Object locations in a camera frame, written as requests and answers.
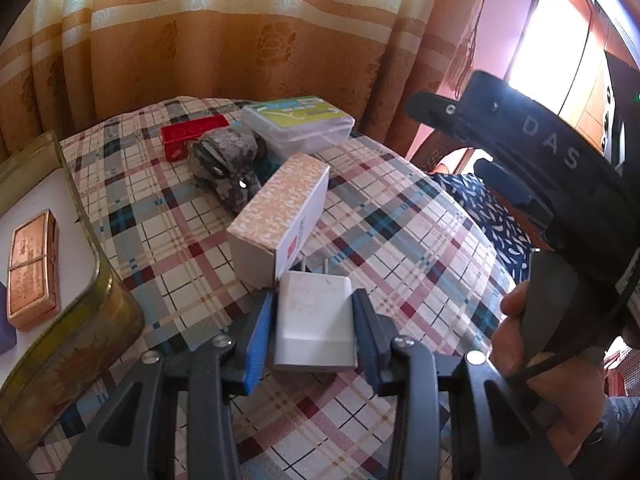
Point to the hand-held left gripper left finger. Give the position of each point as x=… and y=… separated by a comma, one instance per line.
x=257, y=345

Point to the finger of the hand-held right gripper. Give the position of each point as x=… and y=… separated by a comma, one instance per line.
x=450, y=107

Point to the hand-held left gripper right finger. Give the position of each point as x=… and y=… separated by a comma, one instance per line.
x=367, y=340

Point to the white charger plug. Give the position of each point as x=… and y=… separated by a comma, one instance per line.
x=315, y=320

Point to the beige patterned white box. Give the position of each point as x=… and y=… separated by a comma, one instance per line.
x=280, y=200

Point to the clear plastic box green label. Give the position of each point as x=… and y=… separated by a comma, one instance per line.
x=300, y=120

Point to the teal box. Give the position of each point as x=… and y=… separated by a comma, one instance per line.
x=270, y=165

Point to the golden tin tray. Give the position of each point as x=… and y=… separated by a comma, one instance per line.
x=75, y=355

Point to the grey patterned pouch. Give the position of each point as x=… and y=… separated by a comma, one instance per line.
x=230, y=155

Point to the red toy brick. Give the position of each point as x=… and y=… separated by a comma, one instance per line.
x=192, y=135

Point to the copper tin box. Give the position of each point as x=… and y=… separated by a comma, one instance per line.
x=32, y=270

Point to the purple case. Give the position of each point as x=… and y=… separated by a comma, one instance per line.
x=6, y=320

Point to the person's right forearm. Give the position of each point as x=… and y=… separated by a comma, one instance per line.
x=620, y=420

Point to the person's right hand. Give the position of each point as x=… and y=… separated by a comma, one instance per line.
x=550, y=390

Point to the curtain tieback with tassels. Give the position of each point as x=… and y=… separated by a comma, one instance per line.
x=462, y=67

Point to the plaid tablecloth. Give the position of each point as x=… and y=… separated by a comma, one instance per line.
x=400, y=270

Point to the dark feather-print cushion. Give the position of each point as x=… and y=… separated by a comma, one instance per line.
x=495, y=230

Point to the cream and orange curtain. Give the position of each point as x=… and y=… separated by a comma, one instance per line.
x=225, y=35

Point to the wooden door frame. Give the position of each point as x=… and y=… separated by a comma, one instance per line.
x=585, y=70

